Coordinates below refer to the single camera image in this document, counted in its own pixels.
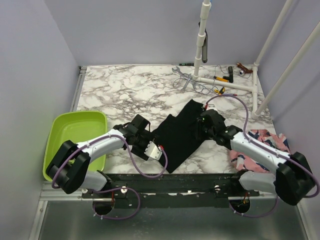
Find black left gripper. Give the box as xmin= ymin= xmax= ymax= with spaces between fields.
xmin=131 ymin=131 xmax=159 ymax=161

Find black garment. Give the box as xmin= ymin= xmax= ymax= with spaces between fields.
xmin=152 ymin=99 xmax=204 ymax=174

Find pink patterned garment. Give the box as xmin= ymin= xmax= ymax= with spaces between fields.
xmin=229 ymin=129 xmax=290 ymax=173

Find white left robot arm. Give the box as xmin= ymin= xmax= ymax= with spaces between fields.
xmin=45 ymin=114 xmax=163 ymax=198

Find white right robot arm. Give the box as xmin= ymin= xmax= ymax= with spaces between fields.
xmin=196 ymin=109 xmax=318 ymax=206

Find lime green laundry basket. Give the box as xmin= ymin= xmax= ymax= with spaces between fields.
xmin=42 ymin=110 xmax=108 ymax=182

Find yellow black pliers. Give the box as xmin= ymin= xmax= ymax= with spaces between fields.
xmin=214 ymin=87 xmax=226 ymax=96

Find black T-shaped tool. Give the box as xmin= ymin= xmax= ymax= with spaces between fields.
xmin=222 ymin=66 xmax=234 ymax=83

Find chrome combination wrench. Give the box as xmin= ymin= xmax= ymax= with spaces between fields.
xmin=171 ymin=66 xmax=192 ymax=80

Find green black precision screwdriver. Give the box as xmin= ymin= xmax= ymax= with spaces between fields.
xmin=178 ymin=62 xmax=194 ymax=66

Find white PVC pipe stand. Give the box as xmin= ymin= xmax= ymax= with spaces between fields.
xmin=192 ymin=0 xmax=259 ymax=120

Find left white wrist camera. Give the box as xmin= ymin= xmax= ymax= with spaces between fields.
xmin=144 ymin=141 xmax=163 ymax=161

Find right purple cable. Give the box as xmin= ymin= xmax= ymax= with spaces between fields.
xmin=203 ymin=94 xmax=320 ymax=218

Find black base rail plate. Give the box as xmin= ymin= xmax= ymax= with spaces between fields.
xmin=82 ymin=173 xmax=259 ymax=209

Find aluminium frame rail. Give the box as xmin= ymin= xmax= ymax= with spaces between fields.
xmin=38 ymin=181 xmax=96 ymax=202

